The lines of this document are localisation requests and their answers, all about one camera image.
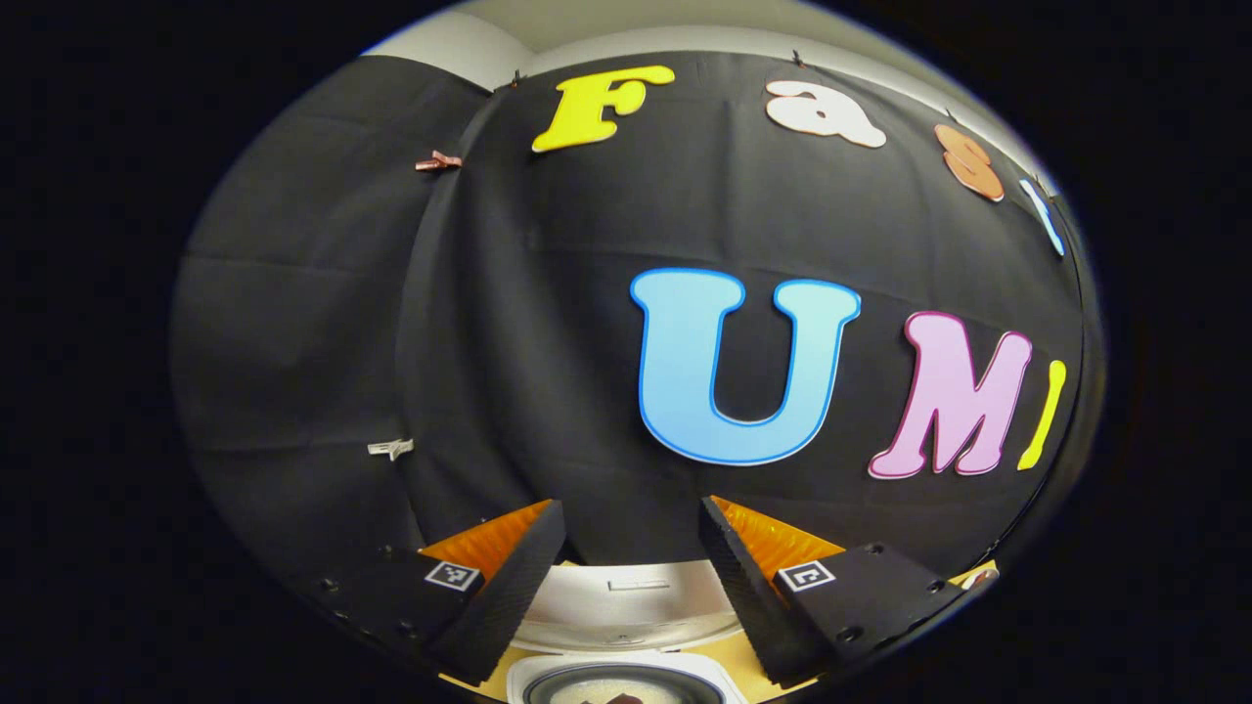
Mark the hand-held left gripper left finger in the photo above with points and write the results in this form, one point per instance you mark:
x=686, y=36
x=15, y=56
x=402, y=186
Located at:
x=514, y=582

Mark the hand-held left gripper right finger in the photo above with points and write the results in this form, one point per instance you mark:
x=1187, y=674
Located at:
x=748, y=587

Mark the white rice cooker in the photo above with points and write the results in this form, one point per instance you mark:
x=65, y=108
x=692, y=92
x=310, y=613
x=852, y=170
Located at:
x=636, y=611

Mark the silver cloth clip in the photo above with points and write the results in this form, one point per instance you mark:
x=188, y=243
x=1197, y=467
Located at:
x=390, y=449

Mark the black backdrop cloth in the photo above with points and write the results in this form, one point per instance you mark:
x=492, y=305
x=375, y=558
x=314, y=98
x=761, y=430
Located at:
x=509, y=342

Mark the red cloth clip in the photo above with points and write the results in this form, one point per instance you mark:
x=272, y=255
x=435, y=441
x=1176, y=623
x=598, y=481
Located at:
x=437, y=160

